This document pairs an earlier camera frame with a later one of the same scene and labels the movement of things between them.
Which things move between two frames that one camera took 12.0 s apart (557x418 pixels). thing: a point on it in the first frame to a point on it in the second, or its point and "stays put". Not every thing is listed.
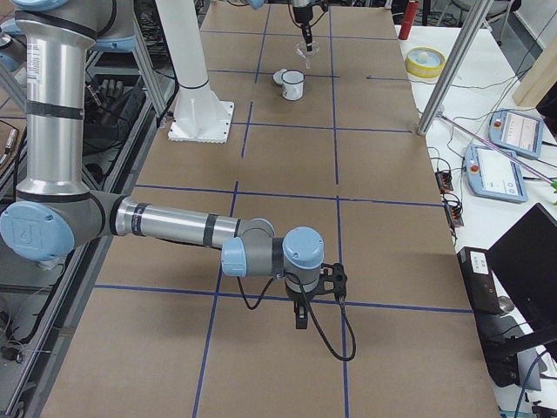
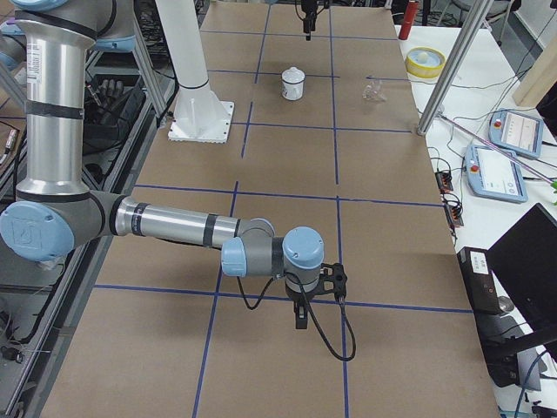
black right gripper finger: [301, 320] stays put
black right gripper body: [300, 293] stays put
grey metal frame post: [452, 70] stays put
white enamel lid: [278, 75] to [292, 75]
